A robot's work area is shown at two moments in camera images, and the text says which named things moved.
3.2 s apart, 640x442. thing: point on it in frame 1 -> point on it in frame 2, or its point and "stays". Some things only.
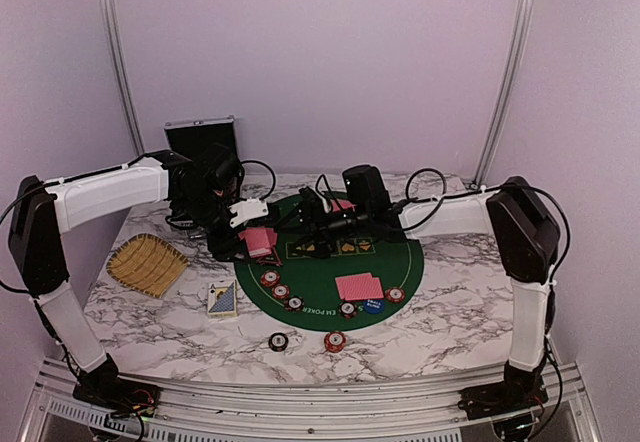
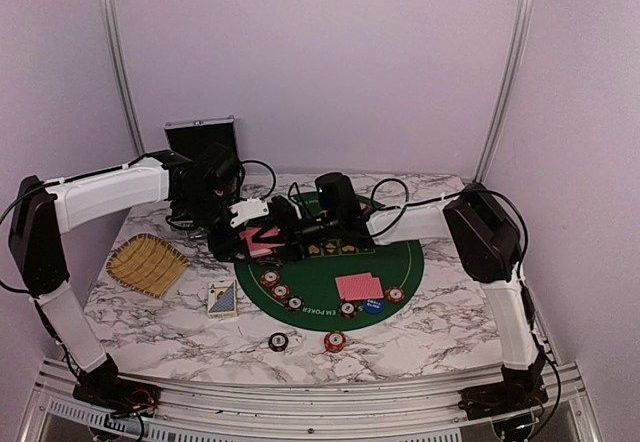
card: [376, 291] stays
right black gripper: [310, 214] -> [291, 226]
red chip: [280, 291] stays
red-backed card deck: [259, 240] stays
